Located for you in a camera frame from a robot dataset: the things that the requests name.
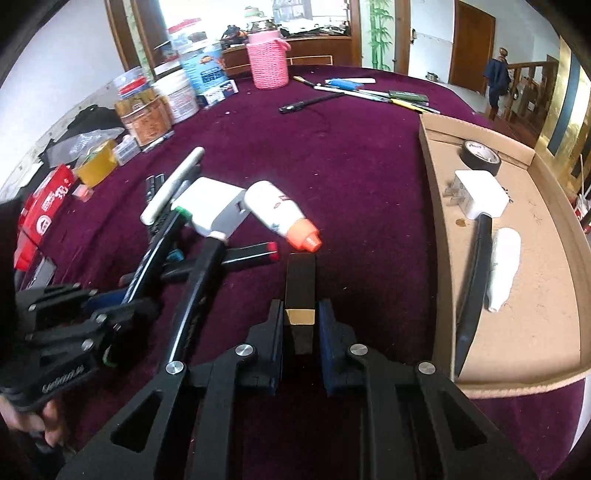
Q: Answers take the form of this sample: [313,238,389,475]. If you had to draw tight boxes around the black marker grey cap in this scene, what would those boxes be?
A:
[454,214,493,378]

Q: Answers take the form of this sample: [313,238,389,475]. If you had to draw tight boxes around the black gold lighter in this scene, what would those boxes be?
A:
[284,253,315,355]

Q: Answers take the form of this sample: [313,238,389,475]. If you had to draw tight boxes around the left hand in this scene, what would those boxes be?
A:
[1,396,69,447]

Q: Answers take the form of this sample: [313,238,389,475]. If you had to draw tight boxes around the red packet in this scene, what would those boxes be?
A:
[14,164,76,272]

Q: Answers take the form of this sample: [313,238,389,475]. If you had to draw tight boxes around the black marker green cap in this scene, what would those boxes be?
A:
[121,210,189,305]

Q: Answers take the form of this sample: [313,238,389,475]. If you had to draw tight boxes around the small clear box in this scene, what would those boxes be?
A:
[72,183,94,203]

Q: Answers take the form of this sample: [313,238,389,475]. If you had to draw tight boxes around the cardboard tray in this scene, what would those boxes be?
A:
[419,114,590,399]

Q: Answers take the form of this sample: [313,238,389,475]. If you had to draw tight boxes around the yellow tape roll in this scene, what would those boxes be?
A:
[74,139,118,188]

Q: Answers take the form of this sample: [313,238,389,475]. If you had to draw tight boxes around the small white box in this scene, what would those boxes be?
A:
[113,135,141,166]

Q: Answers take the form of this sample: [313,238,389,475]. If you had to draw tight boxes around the white charger on table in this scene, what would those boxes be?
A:
[171,177,250,242]

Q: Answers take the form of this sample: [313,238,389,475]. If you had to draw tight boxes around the white tube in tray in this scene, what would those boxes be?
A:
[487,227,522,313]

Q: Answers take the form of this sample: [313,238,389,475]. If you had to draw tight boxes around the white cylinder stick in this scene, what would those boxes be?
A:
[140,146,205,226]

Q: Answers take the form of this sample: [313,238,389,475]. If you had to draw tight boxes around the blue marker near jars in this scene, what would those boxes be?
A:
[141,130,175,153]

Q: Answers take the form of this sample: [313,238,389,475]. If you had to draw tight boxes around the brown labelled jar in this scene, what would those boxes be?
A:
[114,87,172,148]

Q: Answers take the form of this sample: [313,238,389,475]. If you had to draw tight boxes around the white glue bottle orange cap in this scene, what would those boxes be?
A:
[245,180,322,253]

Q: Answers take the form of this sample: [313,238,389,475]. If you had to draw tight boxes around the white charger in tray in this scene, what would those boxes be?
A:
[443,170,509,220]

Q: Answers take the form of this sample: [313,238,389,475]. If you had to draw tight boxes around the white labelled tub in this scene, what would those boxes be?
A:
[153,70,199,124]

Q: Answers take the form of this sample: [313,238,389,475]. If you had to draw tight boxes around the black tape roll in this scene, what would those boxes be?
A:
[460,140,502,177]

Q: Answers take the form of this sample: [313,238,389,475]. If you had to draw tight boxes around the blue box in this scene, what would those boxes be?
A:
[179,43,238,109]

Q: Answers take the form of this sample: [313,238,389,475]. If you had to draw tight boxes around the black pen on table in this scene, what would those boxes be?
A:
[279,93,344,114]

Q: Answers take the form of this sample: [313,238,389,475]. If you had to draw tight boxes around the yellow pen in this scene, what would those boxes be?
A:
[389,99,440,115]

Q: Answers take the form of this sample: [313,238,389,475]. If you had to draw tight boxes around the blue white marker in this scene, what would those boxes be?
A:
[325,77,377,91]

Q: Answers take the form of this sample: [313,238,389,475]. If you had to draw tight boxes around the pink knitted jar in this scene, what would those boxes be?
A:
[246,30,290,90]

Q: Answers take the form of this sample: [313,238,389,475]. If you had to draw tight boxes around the jacket on stair post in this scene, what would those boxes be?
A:
[484,47,511,121]

